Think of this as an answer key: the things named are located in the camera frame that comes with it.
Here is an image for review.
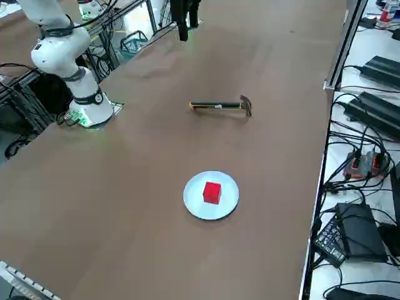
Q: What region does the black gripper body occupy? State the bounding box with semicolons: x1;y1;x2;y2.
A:
170;0;201;15

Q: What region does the black yellow claw hammer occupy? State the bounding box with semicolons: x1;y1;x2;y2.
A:
188;94;253;119

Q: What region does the red wooden cube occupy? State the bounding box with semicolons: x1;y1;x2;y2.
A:
202;181;223;206

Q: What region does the pale blue round plate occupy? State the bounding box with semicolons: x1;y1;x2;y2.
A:
182;170;241;221

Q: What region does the white machine base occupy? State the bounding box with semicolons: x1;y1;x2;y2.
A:
77;0;98;18

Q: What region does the small green lit board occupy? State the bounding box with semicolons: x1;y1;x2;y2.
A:
64;109;88;126

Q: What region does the small black adapter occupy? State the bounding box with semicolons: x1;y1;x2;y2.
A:
358;17;378;29

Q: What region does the plastic bottle with label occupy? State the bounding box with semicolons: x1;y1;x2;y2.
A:
376;0;397;29

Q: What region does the long black power adapter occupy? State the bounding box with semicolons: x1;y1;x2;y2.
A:
359;55;400;83
342;91;400;142

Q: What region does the black orange charger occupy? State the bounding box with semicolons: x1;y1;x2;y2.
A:
342;150;365;181
364;149;391;179

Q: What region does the dark screen edge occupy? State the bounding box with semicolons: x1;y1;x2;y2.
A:
389;162;400;203

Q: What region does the black keypad device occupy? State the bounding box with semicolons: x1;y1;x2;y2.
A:
313;217;347;268

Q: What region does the flat black box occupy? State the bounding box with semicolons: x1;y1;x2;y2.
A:
336;202;388;264

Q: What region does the dark rounded object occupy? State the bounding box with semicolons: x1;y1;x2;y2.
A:
377;223;400;266

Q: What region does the grey aluminium frame rail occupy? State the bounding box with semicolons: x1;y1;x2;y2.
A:
87;0;157;40

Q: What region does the green wire basket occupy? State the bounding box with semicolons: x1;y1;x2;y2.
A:
119;30;150;63

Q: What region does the aluminium frame post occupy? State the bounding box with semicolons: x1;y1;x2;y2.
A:
323;0;370;91

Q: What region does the black metal frame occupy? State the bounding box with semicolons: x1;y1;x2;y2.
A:
0;64;63;135

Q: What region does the black cable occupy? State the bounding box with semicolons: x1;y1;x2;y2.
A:
4;137;34;161

